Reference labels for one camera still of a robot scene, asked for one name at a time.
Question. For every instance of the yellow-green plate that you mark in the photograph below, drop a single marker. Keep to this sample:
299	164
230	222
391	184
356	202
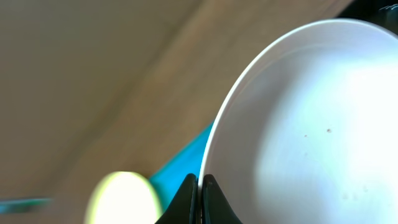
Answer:
123	197

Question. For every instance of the teal plastic tray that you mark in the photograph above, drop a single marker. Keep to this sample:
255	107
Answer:
167	180

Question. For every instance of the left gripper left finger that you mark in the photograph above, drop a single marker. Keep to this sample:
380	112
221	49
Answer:
183	207

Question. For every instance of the white plate with ketchup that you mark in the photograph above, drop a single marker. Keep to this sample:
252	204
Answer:
308	133

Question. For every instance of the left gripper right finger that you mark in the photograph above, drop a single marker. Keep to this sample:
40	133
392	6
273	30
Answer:
215	208

